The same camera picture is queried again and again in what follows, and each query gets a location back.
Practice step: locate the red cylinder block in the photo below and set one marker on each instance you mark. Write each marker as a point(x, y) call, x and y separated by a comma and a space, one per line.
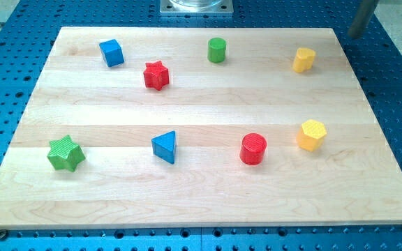
point(253, 147)

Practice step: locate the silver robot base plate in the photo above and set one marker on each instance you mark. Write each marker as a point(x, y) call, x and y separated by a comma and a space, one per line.
point(196, 6)

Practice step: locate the red star block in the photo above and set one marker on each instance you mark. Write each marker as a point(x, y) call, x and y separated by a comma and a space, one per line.
point(156, 75)

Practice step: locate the light wooden board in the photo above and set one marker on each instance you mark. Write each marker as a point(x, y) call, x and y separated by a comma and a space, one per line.
point(352, 179)

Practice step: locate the green star block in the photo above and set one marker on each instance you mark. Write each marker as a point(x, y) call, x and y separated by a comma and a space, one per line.
point(65, 154)

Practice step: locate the blue triangle block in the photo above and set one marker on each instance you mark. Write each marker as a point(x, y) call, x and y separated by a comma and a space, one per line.
point(164, 146)

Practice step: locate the green cylinder block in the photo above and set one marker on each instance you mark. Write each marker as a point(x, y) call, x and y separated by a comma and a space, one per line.
point(216, 50)

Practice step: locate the blue cube block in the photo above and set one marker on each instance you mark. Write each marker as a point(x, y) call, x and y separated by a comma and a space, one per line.
point(112, 53)

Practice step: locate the yellow hexagon block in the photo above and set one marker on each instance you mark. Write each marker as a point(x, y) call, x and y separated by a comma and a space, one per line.
point(311, 135)

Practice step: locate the grey metal pusher rod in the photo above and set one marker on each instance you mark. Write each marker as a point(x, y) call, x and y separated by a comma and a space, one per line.
point(362, 18)

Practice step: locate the yellow heart block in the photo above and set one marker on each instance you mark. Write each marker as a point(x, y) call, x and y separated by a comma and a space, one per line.
point(303, 60)

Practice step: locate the left board clamp screw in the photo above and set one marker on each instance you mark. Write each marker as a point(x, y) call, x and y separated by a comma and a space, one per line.
point(3, 234)

